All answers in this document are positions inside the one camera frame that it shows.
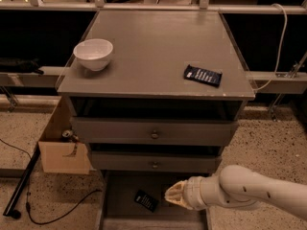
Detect white ceramic bowl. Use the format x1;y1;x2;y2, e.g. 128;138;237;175
73;38;113;71

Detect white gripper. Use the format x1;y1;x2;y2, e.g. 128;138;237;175
164;176;208;211

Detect grey top drawer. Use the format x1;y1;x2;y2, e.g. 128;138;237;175
71;117;238;147

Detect grey drawer cabinet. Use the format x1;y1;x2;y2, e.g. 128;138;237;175
57;9;256;230

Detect black floor rail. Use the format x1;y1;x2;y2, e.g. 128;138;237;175
3;147;40;219

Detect white hanging cable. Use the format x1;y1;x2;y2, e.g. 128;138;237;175
250;3;289;92

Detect grey middle drawer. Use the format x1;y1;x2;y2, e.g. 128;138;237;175
90;151;222;173

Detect black bag on ledge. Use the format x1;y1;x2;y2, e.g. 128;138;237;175
0;57;44;75

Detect black floor cable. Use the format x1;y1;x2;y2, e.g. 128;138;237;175
0;137;103;226

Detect grey open bottom drawer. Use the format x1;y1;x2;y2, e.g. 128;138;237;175
100;171;209;230

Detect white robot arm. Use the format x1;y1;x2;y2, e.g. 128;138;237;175
165;165;307;220

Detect metal soda can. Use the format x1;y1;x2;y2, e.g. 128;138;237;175
62;129;73;139

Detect blue rxbar wrapper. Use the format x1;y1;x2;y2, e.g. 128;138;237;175
183;65;223;87

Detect cardboard box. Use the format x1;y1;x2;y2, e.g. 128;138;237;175
38;99;92;174

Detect black chocolate rxbar wrapper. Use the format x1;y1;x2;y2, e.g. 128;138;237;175
134;190;158;213

